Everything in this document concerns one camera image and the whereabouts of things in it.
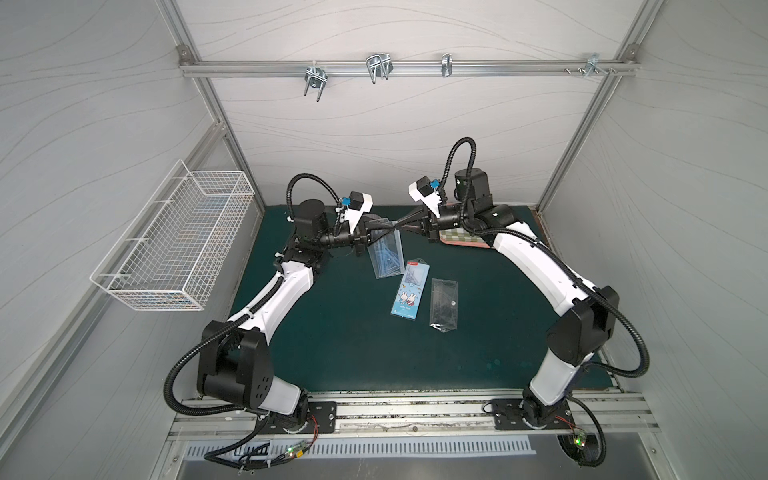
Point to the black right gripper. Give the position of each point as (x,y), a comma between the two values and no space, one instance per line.
(432,222)

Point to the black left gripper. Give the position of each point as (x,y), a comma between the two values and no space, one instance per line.
(363,237)

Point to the clear ruler set pouch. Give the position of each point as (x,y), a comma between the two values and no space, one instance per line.
(386,254)

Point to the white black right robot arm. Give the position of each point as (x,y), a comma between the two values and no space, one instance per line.
(587,314)

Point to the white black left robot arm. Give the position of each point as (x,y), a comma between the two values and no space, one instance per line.
(235,364)

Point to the blue printed ruler set card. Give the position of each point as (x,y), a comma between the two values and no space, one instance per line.
(411,289)

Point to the green white checkered cloth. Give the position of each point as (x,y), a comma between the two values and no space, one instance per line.
(465,239)

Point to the pink plastic tray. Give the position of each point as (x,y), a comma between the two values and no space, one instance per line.
(465,242)

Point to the metal u-bolt clamp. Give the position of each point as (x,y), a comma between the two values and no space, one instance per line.
(446,65)
(379,66)
(315,78)

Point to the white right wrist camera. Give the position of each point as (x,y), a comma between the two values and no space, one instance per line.
(426,191)

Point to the white wire basket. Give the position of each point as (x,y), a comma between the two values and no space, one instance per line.
(170,255)

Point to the metal bracket clamp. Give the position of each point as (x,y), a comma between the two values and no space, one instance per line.
(592,67)

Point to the aluminium overhead rail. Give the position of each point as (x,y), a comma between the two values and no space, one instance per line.
(430,68)

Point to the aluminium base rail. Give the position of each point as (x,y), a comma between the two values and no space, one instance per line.
(357,414)

